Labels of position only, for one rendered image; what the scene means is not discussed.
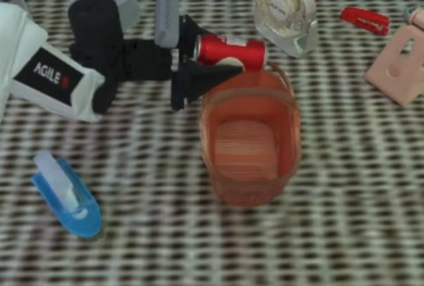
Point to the blue and white scrub brush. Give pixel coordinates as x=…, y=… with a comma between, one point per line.
x=68, y=195

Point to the red soda can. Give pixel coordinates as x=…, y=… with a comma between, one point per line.
x=232, y=51

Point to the silver round desk fan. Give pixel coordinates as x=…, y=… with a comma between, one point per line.
x=286, y=14

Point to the pink phone stand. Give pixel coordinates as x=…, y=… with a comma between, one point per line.
x=395, y=64

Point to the red stapler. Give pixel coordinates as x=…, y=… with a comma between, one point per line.
x=364, y=20

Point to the orange plastic basket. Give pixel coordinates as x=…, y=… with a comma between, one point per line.
x=251, y=137

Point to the woven checkered table mat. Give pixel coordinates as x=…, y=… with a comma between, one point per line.
x=212, y=173

